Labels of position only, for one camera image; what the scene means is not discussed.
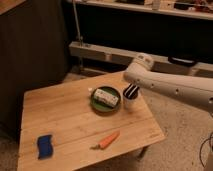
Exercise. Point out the upper shelf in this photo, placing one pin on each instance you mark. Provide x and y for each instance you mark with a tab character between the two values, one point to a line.
154	7

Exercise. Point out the orange carrot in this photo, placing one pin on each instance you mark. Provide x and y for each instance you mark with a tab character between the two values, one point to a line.
105	142

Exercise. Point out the black white striped item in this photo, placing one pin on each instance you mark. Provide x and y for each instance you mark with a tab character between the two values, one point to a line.
131	91

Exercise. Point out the white cup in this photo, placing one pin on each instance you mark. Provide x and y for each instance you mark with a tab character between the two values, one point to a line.
129	99

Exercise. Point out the blue sponge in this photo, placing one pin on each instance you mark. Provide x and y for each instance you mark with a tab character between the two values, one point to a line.
45	148

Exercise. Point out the white rectangular block in bowl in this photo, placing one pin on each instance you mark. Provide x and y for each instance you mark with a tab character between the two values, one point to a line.
105	97

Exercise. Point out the wooden table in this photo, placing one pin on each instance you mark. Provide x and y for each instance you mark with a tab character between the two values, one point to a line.
64	112

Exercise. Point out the metal rail beam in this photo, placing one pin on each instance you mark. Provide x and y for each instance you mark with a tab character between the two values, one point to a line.
124	57

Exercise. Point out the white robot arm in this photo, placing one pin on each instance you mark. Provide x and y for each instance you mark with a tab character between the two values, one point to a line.
195	91

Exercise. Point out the vertical metal pole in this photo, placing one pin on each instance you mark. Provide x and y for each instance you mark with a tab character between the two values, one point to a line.
80	41

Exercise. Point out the green ceramic bowl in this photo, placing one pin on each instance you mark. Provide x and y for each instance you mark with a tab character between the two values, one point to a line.
100	106

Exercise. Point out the black handle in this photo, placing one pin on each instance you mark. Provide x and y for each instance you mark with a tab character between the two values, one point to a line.
182	62

